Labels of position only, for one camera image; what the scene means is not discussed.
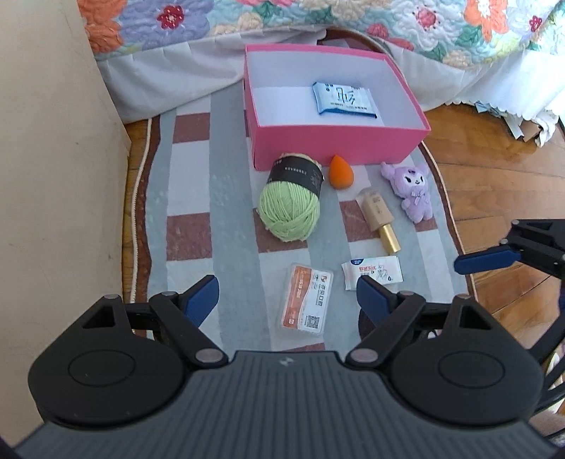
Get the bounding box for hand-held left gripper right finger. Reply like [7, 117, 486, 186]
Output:
[345, 275, 493, 369]

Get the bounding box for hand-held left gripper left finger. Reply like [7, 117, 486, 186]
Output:
[82, 274, 230, 368]

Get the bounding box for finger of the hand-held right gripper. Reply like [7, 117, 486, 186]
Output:
[454, 245, 522, 275]

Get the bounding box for white wet wipe packet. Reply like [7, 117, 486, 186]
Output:
[341, 256, 404, 291]

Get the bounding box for clear orange floss case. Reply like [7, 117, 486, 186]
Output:
[281, 262, 334, 338]

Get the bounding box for beige gold cosmetic bottle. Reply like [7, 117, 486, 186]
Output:
[356, 187, 402, 255]

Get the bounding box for purple plush toy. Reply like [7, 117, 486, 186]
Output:
[380, 162, 434, 222]

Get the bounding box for green yarn ball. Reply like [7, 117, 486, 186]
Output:
[257, 152, 325, 242]

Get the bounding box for orange makeup sponge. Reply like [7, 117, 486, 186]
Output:
[327, 154, 352, 190]

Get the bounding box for pink cardboard box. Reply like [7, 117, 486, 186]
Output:
[244, 43, 432, 172]

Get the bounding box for cardboard scrap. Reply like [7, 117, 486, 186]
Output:
[507, 115, 547, 143]

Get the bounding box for striped checked rug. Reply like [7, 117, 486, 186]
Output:
[124, 29, 480, 354]

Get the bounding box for light blue paper scrap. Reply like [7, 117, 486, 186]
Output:
[474, 101, 508, 118]

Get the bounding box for blue wet wipes pack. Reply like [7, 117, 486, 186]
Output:
[311, 81, 380, 120]

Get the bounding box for white bed skirt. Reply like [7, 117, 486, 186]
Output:
[96, 24, 565, 148]

